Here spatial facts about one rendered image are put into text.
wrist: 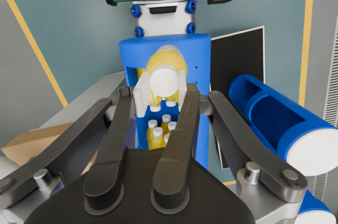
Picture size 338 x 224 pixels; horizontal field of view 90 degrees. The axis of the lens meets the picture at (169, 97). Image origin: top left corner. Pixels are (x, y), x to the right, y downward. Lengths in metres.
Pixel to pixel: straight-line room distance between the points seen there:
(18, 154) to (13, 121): 1.67
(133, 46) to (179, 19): 0.32
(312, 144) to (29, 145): 1.22
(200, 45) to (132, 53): 0.18
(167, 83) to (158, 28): 0.53
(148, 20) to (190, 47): 0.33
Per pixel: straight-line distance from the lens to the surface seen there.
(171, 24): 0.73
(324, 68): 2.30
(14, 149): 0.96
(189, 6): 0.68
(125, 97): 0.16
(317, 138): 1.02
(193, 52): 0.45
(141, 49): 0.44
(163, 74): 0.21
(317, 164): 1.13
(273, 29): 1.91
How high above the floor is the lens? 1.66
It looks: 67 degrees down
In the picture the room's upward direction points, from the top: 180 degrees clockwise
